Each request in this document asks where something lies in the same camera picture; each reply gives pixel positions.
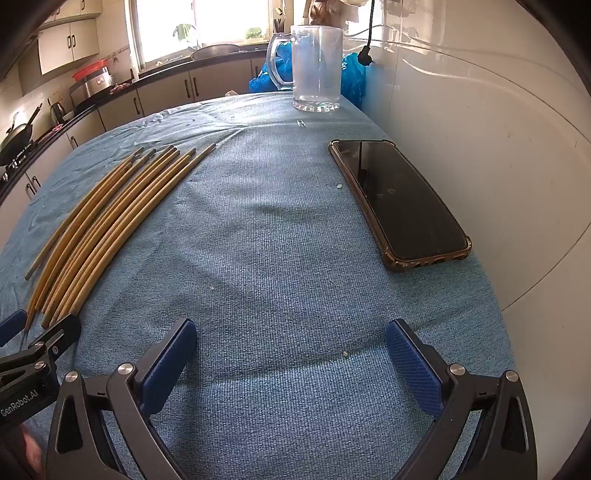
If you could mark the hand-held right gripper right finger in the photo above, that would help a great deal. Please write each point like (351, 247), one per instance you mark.
(413, 364)

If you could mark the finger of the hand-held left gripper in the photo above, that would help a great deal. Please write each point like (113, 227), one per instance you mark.
(51, 344)
(11, 325)

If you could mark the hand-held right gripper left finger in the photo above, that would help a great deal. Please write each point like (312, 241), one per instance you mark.
(168, 364)

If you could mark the bunch of wooden chopsticks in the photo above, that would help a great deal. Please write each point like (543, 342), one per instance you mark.
(106, 221)

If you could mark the blue tablecloth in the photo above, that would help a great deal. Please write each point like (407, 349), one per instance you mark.
(277, 254)

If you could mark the gas stove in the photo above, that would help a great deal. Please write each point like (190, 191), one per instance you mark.
(11, 168)

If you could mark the smartphone in brown case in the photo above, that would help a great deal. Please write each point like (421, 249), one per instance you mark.
(401, 207)

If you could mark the black wok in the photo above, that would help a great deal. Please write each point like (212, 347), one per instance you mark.
(18, 136)

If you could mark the steel kettle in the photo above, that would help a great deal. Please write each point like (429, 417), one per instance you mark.
(57, 111)

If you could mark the steel pot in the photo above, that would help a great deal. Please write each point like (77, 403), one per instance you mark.
(94, 86)

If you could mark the red plastic basin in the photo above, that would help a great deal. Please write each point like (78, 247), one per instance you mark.
(90, 69)

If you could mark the white base cabinets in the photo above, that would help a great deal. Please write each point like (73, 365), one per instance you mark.
(161, 94)

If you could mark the blue plastic bag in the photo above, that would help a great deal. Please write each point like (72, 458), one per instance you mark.
(258, 85)
(354, 83)

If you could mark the black kitchen countertop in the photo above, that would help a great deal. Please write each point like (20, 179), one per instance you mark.
(159, 73)

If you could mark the clear glass mug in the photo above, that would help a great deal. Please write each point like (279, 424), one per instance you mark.
(316, 69)

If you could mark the steel basin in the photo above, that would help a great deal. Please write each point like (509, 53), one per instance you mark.
(214, 51)

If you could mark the green cloth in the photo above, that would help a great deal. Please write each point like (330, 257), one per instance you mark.
(184, 32)

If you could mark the kitchen window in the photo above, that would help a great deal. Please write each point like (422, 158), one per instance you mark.
(207, 18)

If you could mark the tan hanging plastic bag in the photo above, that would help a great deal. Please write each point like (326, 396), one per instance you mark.
(328, 10)

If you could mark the white wall cabinet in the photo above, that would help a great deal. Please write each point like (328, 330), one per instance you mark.
(69, 46)

